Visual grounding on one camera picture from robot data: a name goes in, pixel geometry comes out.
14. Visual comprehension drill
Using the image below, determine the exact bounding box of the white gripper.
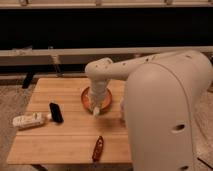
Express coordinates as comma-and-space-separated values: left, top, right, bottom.
89, 80, 108, 112

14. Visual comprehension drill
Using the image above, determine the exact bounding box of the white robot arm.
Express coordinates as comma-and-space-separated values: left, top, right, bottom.
85, 50, 213, 171

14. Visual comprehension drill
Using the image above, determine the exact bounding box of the orange ceramic bowl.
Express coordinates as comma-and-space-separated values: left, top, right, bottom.
81, 87, 112, 112

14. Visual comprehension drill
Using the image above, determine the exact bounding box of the wooden table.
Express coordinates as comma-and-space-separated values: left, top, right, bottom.
7, 78, 131, 164

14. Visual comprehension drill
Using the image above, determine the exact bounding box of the black rectangular device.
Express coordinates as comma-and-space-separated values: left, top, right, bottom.
49, 103, 63, 123

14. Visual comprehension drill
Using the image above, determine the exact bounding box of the white plastic bottle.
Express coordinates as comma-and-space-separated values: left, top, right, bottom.
12, 112, 52, 129

